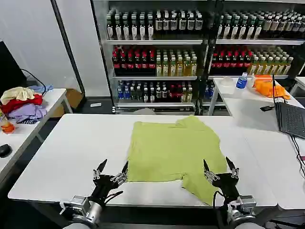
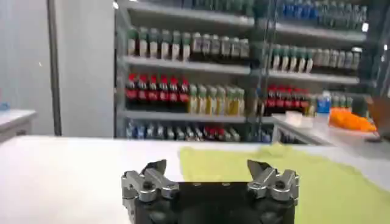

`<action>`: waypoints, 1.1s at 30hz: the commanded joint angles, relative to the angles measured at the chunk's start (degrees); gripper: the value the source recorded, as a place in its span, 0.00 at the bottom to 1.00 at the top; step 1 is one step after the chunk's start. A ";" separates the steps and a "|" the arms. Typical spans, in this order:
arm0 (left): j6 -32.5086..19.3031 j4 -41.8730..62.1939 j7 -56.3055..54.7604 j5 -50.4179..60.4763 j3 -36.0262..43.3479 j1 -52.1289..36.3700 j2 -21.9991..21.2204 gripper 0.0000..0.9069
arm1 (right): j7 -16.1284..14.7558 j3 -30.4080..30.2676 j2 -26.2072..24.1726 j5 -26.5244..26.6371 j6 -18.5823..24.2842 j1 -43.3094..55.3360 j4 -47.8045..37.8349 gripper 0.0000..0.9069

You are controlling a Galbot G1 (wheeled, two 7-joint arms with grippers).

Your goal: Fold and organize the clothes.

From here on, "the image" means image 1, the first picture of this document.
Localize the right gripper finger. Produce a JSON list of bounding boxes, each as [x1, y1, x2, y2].
[[225, 156, 240, 179], [203, 159, 220, 182]]

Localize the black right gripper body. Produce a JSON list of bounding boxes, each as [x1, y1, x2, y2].
[[215, 172, 241, 204]]

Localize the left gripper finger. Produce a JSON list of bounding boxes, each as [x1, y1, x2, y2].
[[110, 161, 129, 186], [93, 159, 108, 180]]

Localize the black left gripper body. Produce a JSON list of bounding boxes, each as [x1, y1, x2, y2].
[[91, 174, 120, 204]]

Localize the light green shirt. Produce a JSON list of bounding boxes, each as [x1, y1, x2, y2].
[[126, 114, 228, 207]]

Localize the white table with laptop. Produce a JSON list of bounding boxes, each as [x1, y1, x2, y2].
[[223, 97, 305, 211]]

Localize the grey chair back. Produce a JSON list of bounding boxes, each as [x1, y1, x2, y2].
[[132, 107, 156, 115]]

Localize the brown cardboard box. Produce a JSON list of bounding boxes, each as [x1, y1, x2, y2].
[[51, 88, 83, 118]]

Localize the white table with bottle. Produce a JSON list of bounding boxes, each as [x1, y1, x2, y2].
[[208, 76, 305, 117]]

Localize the black laptop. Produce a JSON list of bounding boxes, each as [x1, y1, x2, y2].
[[272, 74, 305, 140]]

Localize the white side table with clothes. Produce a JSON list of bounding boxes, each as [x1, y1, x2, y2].
[[0, 88, 73, 183]]

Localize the striped cloth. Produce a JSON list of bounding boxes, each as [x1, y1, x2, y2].
[[17, 117, 40, 125]]

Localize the blue labelled bottle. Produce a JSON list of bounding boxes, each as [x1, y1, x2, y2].
[[235, 73, 249, 90]]

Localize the clear plastic container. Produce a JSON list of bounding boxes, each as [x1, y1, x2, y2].
[[219, 76, 233, 88]]

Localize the purple cloth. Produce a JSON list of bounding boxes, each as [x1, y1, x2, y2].
[[8, 103, 47, 123]]

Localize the orange cloth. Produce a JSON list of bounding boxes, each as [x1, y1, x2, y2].
[[252, 74, 291, 101]]

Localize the black computer mouse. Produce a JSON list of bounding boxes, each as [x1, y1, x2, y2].
[[0, 144, 12, 158]]

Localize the light blue cloth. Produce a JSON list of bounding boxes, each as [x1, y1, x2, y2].
[[30, 83, 54, 95]]

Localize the orange small object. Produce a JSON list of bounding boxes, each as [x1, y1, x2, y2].
[[0, 121, 15, 135]]

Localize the red cloth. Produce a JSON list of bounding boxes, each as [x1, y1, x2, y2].
[[1, 94, 43, 115]]

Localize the cream cloth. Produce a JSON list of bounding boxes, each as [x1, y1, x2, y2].
[[0, 86, 35, 104]]

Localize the shelf rack with bottles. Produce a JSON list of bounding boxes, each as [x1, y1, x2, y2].
[[206, 0, 305, 115], [90, 0, 210, 115]]

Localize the black monitor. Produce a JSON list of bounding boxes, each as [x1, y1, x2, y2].
[[0, 40, 27, 96]]

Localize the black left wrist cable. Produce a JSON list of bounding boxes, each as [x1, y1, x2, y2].
[[104, 190, 124, 204]]

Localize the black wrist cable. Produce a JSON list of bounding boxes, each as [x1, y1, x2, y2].
[[212, 190, 225, 211], [104, 190, 124, 204]]

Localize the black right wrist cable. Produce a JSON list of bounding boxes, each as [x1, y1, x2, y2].
[[212, 190, 225, 211]]

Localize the black laptop cable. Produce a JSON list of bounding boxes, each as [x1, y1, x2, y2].
[[290, 135, 305, 173]]

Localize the black monitor cable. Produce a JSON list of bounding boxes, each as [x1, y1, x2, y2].
[[20, 68, 46, 96]]

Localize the black metal frame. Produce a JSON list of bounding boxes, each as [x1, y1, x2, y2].
[[50, 0, 87, 104]]

